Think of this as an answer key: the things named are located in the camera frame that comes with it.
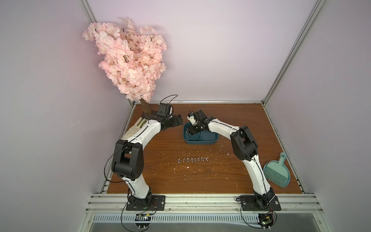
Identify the teal plastic storage box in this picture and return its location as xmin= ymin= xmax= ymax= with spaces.
xmin=183 ymin=122 xmax=219 ymax=145

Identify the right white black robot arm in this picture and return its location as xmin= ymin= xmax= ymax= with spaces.
xmin=187 ymin=110 xmax=275 ymax=209

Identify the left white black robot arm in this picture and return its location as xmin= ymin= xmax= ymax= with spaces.
xmin=111 ymin=103 xmax=183 ymax=205

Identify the white green work glove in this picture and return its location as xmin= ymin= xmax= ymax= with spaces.
xmin=121 ymin=117 xmax=147 ymax=140

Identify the pink artificial blossom tree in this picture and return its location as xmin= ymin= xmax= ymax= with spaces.
xmin=82 ymin=17 xmax=167 ymax=113

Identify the teal plastic dustpan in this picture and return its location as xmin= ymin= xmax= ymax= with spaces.
xmin=263 ymin=152 xmax=291 ymax=188

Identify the left small circuit board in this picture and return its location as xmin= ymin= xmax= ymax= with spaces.
xmin=134 ymin=214 xmax=152 ymax=231

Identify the small circuit board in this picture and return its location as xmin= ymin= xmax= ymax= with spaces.
xmin=258 ymin=212 xmax=274 ymax=230
xmin=134 ymin=214 xmax=152 ymax=231

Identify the right small circuit board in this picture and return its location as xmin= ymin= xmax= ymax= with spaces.
xmin=258 ymin=212 xmax=274 ymax=230

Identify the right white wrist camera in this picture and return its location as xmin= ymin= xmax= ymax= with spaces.
xmin=187 ymin=112 xmax=197 ymax=125

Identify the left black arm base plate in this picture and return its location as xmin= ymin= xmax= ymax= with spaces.
xmin=126 ymin=195 xmax=166 ymax=211

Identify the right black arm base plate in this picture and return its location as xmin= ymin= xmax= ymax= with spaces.
xmin=239 ymin=195 xmax=282 ymax=212

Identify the aluminium front rail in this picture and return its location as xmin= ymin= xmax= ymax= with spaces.
xmin=85 ymin=194 xmax=323 ymax=214

